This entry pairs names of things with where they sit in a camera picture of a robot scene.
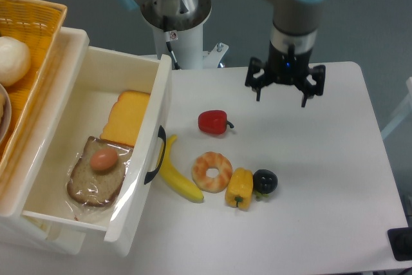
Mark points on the brown egg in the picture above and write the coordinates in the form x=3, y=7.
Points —
x=103, y=159

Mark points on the red bell pepper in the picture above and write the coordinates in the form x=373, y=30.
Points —
x=214, y=122

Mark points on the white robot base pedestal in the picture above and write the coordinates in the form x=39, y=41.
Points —
x=177, y=27

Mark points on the black device at table edge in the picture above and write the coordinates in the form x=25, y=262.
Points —
x=400, y=241

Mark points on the yellow banana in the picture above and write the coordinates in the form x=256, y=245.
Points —
x=179, y=183

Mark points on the yellow toast slice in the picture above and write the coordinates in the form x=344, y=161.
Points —
x=125, y=118

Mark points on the brown bread slice in wrap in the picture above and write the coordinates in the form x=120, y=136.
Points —
x=98, y=189

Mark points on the white drawer cabinet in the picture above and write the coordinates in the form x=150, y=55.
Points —
x=18, y=227

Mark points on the white bread roll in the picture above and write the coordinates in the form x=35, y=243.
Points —
x=15, y=60

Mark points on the yellow wicker basket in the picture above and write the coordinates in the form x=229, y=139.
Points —
x=37, y=24

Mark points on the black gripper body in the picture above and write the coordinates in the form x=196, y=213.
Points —
x=288, y=68

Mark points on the black round fruit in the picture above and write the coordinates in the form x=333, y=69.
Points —
x=265, y=182

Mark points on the yellow bell pepper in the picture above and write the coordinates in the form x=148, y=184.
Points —
x=239, y=190

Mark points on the white frame right edge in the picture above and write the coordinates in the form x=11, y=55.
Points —
x=399, y=114

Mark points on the bowl in basket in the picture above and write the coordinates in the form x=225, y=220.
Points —
x=6, y=116

